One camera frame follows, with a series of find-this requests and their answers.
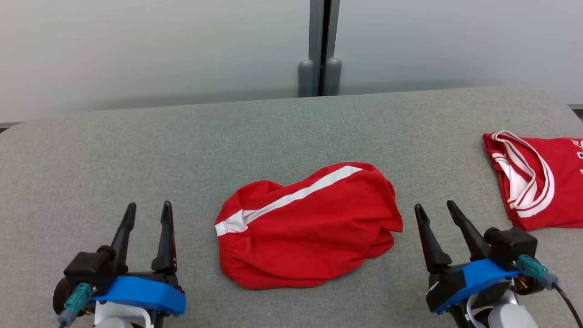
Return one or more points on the red shorts with white stripe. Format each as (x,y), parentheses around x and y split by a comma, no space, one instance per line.
(309,237)

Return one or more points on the red white t-shirt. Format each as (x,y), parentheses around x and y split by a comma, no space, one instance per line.
(555,182)

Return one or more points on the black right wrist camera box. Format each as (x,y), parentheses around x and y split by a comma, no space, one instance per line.
(512,246)

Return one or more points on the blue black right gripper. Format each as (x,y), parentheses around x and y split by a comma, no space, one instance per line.
(469,280)

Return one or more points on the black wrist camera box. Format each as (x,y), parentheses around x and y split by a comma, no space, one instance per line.
(512,246)
(89,269)

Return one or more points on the grey metal partition post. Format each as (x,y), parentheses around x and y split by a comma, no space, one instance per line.
(324,36)

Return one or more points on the grey wall base rail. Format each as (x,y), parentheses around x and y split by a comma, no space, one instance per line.
(9,125)

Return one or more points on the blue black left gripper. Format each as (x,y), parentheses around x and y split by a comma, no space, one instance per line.
(141,294)

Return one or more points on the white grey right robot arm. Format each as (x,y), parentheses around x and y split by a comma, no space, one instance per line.
(505,316)

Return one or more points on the grey fabric upholstered bench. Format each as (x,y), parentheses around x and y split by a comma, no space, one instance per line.
(182,159)

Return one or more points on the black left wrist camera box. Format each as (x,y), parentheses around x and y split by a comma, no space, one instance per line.
(89,269)

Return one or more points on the grey rounded post foot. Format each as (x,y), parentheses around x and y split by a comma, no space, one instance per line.
(333,77)
(306,79)

